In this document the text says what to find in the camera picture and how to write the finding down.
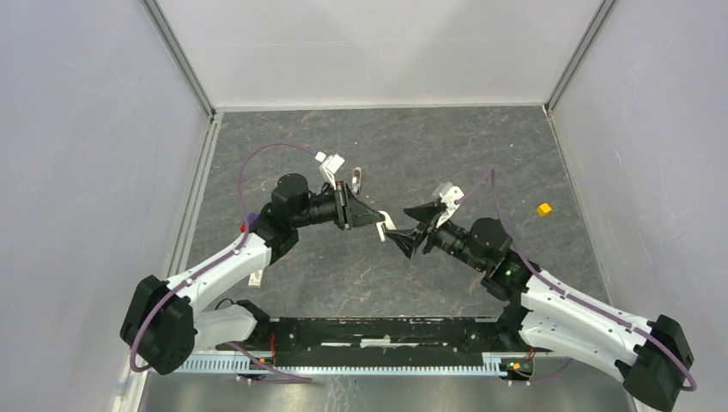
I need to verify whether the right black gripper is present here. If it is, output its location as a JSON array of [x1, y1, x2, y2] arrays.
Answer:
[[384, 201, 486, 272]]

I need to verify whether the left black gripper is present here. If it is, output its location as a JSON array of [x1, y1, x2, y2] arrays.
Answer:
[[292, 181, 385, 231]]

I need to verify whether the white plastic hook piece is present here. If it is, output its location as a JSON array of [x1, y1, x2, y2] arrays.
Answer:
[[376, 210, 397, 242]]

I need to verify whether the small white staples box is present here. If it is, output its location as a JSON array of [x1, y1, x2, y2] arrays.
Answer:
[[248, 270, 263, 288]]

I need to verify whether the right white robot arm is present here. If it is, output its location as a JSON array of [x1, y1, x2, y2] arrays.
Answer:
[[377, 201, 696, 411]]

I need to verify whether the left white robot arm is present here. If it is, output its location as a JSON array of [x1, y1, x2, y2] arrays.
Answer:
[[120, 173, 388, 375]]

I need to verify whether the purple and red block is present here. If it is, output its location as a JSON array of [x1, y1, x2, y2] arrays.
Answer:
[[240, 213, 258, 233]]

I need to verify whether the yellow cube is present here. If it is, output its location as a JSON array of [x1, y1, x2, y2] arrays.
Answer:
[[537, 203, 553, 217]]

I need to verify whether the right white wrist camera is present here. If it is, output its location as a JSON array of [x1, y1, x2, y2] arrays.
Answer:
[[433, 182, 464, 227]]

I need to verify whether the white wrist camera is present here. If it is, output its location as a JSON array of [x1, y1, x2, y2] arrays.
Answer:
[[314, 152, 345, 187], [433, 182, 464, 227]]

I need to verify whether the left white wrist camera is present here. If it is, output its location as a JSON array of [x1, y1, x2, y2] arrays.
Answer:
[[314, 152, 345, 187]]

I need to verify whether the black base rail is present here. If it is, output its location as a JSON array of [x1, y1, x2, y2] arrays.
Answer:
[[243, 317, 530, 367]]

